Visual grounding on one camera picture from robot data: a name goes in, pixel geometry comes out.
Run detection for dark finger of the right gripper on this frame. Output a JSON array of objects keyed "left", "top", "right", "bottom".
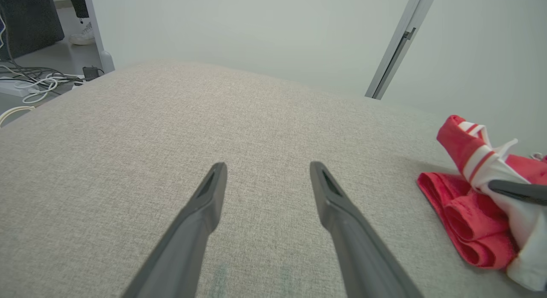
[{"left": 488, "top": 180, "right": 547, "bottom": 206}]

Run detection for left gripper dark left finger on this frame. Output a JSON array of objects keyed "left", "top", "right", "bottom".
[{"left": 122, "top": 162, "right": 228, "bottom": 298}]

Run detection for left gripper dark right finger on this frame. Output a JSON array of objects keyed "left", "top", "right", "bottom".
[{"left": 310, "top": 161, "right": 423, "bottom": 298}]

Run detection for red basketball jersey white sleeves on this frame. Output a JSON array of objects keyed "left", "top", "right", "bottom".
[{"left": 436, "top": 115, "right": 547, "bottom": 292}]

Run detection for grey fabric sofa cushion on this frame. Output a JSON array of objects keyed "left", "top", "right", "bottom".
[{"left": 0, "top": 60, "right": 547, "bottom": 298}]

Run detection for black power adapter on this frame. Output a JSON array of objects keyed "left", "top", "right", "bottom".
[{"left": 82, "top": 66, "right": 104, "bottom": 82}]

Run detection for white power strip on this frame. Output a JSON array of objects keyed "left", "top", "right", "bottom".
[{"left": 0, "top": 77, "right": 41, "bottom": 97}]

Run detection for white sneaker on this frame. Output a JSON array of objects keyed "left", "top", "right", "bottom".
[{"left": 68, "top": 21, "right": 96, "bottom": 46}]

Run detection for black trouser leg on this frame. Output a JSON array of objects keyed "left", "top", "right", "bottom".
[{"left": 67, "top": 0, "right": 89, "bottom": 24}]

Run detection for black fabric panel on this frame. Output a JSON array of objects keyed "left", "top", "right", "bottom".
[{"left": 0, "top": 0, "right": 65, "bottom": 62}]

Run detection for grey metal partition post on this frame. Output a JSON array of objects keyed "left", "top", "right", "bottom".
[{"left": 365, "top": 0, "right": 439, "bottom": 100}]

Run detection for white tangled cable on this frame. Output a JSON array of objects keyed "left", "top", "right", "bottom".
[{"left": 21, "top": 74, "right": 85, "bottom": 104}]

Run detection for white looped cable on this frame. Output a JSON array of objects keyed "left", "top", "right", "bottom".
[{"left": 0, "top": 106, "right": 36, "bottom": 128}]

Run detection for grey cable bundle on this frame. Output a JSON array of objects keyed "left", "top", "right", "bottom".
[{"left": 0, "top": 61, "right": 82, "bottom": 83}]

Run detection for white partition post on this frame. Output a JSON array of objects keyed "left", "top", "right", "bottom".
[{"left": 82, "top": 0, "right": 116, "bottom": 74}]

